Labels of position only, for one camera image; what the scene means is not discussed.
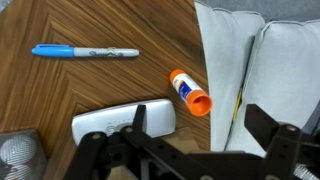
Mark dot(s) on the narrow grey sofa cushion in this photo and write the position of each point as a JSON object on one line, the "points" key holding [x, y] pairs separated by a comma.
{"points": [[226, 66]]}

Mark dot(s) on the orange capped glue stick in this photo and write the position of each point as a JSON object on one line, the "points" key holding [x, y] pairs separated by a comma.
{"points": [[190, 91]]}

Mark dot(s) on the yellow pencil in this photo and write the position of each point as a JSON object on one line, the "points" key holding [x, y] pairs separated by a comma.
{"points": [[237, 105]]}

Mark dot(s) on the grey mesh pen holder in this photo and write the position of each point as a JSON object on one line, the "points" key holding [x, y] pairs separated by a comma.
{"points": [[20, 153]]}

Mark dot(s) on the silver glasses case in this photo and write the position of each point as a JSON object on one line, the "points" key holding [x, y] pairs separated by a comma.
{"points": [[110, 120]]}

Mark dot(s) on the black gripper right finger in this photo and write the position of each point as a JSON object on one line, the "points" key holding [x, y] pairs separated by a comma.
{"points": [[283, 146]]}

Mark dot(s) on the blue capped Sharpie marker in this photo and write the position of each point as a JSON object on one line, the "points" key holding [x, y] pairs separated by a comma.
{"points": [[83, 51]]}

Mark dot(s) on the wide grey sofa cushion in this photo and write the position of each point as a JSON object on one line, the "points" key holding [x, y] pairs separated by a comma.
{"points": [[286, 76]]}

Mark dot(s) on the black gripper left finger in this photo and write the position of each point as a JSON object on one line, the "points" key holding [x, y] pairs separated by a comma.
{"points": [[100, 150]]}

